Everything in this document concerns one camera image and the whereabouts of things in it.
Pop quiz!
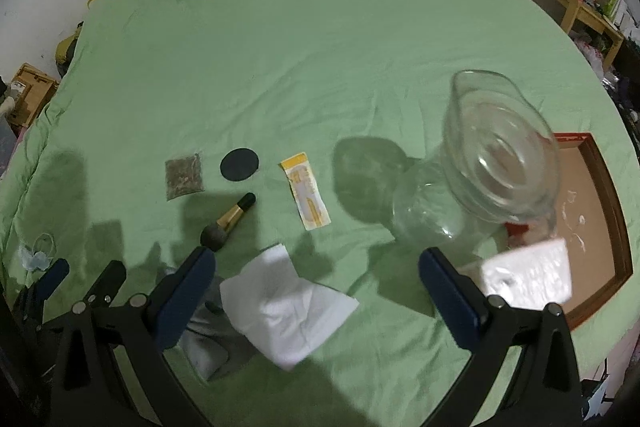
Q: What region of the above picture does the clear plastic wrapper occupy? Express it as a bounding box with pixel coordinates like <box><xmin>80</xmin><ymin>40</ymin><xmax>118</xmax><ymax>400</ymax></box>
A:
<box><xmin>18</xmin><ymin>233</ymin><xmax>55</xmax><ymax>273</ymax></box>

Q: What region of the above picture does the grey cloth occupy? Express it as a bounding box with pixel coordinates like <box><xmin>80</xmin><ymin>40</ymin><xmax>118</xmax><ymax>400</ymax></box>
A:
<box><xmin>178</xmin><ymin>275</ymin><xmax>257</xmax><ymax>381</ymax></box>

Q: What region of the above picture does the wooden framed tray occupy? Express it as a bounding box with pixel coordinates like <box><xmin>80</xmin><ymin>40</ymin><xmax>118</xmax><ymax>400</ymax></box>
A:
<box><xmin>504</xmin><ymin>132</ymin><xmax>635</xmax><ymax>332</ymax></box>

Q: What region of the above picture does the black gold makeup brush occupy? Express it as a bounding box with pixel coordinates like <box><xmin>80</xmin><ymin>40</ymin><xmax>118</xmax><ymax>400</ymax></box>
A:
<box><xmin>200</xmin><ymin>193</ymin><xmax>256</xmax><ymax>251</ymax></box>

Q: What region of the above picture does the brown square packet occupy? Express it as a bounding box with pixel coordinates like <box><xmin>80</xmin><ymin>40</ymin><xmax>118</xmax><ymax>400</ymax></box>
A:
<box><xmin>165</xmin><ymin>154</ymin><xmax>204</xmax><ymax>200</ymax></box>

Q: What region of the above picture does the white folded tissue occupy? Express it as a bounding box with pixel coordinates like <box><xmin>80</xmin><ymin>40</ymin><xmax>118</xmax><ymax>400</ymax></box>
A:
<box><xmin>220</xmin><ymin>244</ymin><xmax>359</xmax><ymax>371</ymax></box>

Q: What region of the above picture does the clear glass pitcher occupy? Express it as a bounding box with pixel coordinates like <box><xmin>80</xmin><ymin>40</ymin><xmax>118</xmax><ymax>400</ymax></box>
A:
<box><xmin>392</xmin><ymin>69</ymin><xmax>561</xmax><ymax>253</ymax></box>

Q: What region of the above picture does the cardboard box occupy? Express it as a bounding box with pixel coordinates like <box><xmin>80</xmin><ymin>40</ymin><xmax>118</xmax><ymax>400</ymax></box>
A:
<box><xmin>6</xmin><ymin>63</ymin><xmax>60</xmax><ymax>129</ymax></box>

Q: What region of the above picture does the yellow object behind bed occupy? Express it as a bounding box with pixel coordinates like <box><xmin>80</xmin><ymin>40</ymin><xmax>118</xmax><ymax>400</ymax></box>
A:
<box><xmin>54</xmin><ymin>20</ymin><xmax>84</xmax><ymax>78</ymax></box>

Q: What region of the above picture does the yellow white sachet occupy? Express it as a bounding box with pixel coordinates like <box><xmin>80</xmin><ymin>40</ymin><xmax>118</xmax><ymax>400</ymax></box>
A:
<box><xmin>280</xmin><ymin>153</ymin><xmax>331</xmax><ymax>231</ymax></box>

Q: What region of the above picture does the green bed sheet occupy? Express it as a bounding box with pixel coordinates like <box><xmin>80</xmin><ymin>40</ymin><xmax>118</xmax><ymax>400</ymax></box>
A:
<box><xmin>1</xmin><ymin>0</ymin><xmax>639</xmax><ymax>426</ymax></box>

